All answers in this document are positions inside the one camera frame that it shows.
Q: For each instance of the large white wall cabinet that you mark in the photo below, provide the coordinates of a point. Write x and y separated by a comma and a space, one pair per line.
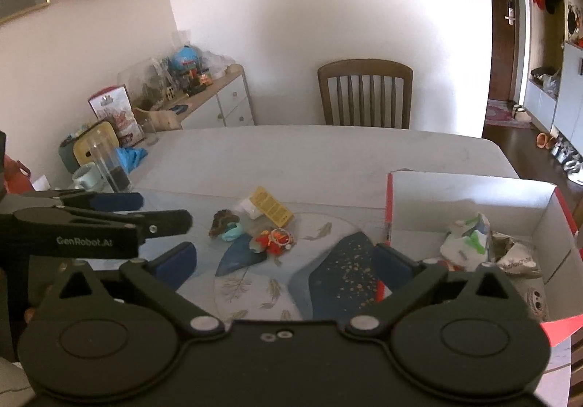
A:
569, 88

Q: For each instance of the blue cloth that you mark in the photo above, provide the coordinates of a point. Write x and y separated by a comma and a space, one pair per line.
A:
131, 156

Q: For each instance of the tall glass with dark contents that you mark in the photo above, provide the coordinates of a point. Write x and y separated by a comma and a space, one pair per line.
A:
111, 165

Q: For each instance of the red cardboard box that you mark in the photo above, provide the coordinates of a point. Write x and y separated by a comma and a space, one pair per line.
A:
469, 202

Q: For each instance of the pair of orange shoes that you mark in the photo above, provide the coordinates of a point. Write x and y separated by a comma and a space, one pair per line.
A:
544, 141

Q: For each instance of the jar with orange label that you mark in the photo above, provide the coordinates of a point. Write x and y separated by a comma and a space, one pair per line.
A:
205, 79

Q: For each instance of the small yellow box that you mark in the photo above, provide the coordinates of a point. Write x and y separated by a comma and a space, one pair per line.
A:
272, 205

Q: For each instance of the blue globe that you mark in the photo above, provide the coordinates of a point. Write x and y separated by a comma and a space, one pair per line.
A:
184, 57

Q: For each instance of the teal spool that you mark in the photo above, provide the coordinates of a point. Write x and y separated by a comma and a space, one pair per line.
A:
233, 233

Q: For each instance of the dark jar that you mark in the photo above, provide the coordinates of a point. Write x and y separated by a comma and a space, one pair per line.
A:
191, 80

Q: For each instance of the mint green mug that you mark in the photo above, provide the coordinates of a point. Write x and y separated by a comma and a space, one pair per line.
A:
89, 177

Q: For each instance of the wooden slat-back chair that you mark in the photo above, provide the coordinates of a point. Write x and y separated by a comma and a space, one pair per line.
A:
364, 70

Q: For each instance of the pair of white slippers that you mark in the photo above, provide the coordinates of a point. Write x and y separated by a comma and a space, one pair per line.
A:
522, 112

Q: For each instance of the white sideboard with wood top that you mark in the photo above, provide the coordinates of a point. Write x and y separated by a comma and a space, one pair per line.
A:
227, 104

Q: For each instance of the white plastic bag green print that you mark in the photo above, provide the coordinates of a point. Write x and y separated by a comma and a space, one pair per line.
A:
464, 240

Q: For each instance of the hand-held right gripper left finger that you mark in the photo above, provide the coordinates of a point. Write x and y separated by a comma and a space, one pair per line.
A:
175, 266

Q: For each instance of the red orange toy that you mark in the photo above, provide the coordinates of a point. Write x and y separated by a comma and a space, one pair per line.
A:
274, 243

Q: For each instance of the patterned doormat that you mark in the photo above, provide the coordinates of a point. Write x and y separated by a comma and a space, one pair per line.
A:
498, 114

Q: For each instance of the red and white carton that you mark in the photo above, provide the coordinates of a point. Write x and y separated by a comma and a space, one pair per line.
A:
114, 111

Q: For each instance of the cream and teal container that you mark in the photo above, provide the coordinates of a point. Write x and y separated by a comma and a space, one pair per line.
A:
93, 140

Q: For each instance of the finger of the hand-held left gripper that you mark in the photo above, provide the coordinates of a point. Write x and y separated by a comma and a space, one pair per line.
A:
116, 202
159, 222

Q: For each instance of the bags in cabinet niche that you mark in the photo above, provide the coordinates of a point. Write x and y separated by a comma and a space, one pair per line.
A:
546, 78

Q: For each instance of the dark wooden door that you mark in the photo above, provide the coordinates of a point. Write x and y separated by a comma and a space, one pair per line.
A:
498, 47

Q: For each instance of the round koi print placemat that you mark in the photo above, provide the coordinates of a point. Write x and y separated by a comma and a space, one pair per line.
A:
255, 288

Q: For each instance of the row of shoes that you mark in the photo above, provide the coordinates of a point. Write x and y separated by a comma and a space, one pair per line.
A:
569, 160

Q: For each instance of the dark brown lumpy object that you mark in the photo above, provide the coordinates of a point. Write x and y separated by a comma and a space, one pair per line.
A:
223, 221

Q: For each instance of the clear plastic bags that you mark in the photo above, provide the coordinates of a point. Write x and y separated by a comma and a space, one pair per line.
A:
218, 63

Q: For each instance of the glass terrarium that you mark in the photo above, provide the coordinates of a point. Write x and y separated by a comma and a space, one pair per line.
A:
145, 81

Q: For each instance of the silver snack wrapper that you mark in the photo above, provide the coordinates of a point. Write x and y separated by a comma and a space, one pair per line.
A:
517, 257

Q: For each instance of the small drinking glass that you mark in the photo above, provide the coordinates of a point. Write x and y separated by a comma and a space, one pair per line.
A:
150, 133

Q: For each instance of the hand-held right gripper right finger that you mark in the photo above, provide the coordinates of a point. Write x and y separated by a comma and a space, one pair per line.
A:
394, 270

